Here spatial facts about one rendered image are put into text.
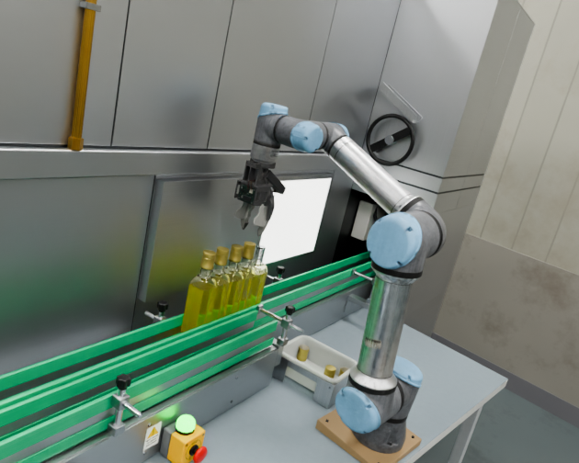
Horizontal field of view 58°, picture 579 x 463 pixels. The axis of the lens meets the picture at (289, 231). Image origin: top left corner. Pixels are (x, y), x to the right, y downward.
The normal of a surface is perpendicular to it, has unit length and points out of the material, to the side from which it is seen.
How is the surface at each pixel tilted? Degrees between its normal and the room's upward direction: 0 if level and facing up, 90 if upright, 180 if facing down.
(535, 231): 90
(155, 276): 90
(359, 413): 99
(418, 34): 90
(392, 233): 84
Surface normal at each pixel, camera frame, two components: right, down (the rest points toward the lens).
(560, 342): -0.66, 0.07
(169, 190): 0.80, 0.33
